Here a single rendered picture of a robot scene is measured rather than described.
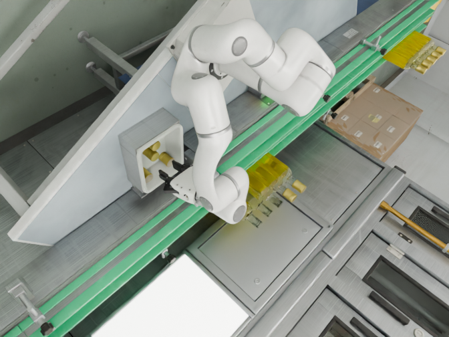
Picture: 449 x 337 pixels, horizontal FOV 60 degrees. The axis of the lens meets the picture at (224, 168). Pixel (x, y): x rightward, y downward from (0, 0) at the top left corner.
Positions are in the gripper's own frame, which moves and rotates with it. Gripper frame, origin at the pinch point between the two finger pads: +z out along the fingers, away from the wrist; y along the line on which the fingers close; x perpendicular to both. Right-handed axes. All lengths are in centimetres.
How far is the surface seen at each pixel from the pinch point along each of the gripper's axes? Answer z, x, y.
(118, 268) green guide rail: -0.9, -19.9, -27.1
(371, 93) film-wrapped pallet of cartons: 124, -223, 420
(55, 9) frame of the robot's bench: 61, 36, 9
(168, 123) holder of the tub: 4.1, 12.6, 6.1
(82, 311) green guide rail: 1.0, -27.5, -41.7
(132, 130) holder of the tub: 9.1, 13.7, -3.4
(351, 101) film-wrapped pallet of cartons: 134, -221, 385
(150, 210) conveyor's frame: 6.2, -15.6, -7.6
